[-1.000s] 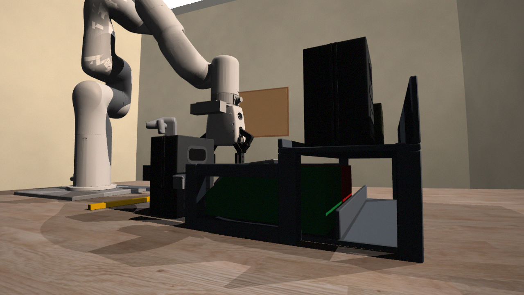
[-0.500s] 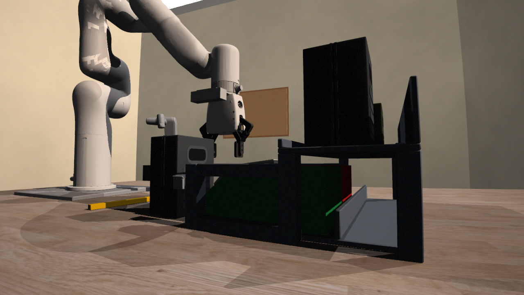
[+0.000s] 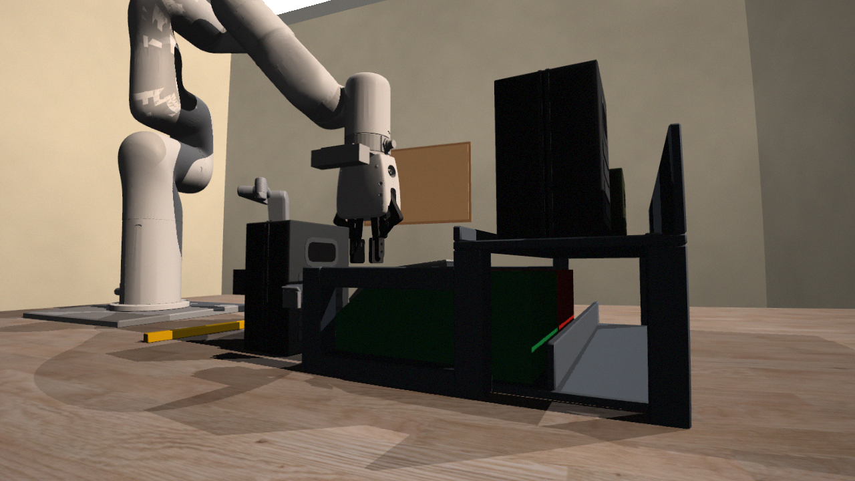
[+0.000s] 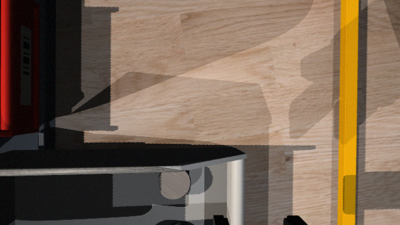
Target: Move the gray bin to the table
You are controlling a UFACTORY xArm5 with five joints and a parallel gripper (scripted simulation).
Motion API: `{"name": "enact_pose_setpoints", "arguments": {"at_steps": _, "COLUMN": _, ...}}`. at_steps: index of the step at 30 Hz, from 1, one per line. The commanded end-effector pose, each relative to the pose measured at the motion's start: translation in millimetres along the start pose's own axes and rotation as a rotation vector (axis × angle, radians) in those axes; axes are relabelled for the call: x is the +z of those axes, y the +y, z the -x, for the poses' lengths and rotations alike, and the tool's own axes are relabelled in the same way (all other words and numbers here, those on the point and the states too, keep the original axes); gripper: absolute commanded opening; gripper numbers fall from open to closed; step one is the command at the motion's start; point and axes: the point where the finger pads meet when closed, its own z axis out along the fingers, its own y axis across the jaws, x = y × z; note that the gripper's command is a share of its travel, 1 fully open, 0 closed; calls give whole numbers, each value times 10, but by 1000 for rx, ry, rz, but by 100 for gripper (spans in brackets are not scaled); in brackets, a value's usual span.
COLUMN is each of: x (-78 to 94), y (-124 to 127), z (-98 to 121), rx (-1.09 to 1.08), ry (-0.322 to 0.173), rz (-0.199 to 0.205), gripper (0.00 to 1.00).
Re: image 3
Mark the yellow bar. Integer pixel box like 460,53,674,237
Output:
144,321,244,343

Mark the red open bin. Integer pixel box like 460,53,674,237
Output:
491,270,574,333

